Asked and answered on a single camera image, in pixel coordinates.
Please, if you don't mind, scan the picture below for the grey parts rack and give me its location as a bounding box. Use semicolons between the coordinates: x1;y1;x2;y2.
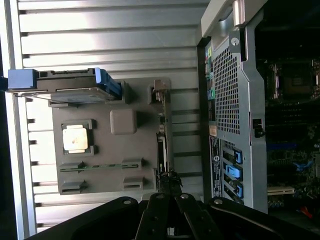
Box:
48;77;174;196

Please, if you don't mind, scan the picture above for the green RAM stick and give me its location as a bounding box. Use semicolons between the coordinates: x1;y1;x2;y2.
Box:
59;163;141;173

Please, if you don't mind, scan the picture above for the white expansion slot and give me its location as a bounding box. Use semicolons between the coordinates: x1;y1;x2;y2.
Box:
266;186;296;197

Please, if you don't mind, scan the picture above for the blue expansion slot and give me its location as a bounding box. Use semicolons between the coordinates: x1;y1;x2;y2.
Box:
266;142;298;151

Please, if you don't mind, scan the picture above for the silver CPU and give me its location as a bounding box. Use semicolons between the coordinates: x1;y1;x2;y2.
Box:
61;124;89;152

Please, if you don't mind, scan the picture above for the open black PC case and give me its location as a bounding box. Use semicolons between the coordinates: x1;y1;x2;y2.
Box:
196;0;320;233

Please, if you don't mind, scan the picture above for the hard disk with blue caddy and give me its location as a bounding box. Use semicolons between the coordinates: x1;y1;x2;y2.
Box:
7;67;124;105

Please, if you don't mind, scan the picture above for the CPU socket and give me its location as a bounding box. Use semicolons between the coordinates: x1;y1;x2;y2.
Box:
265;60;320;101

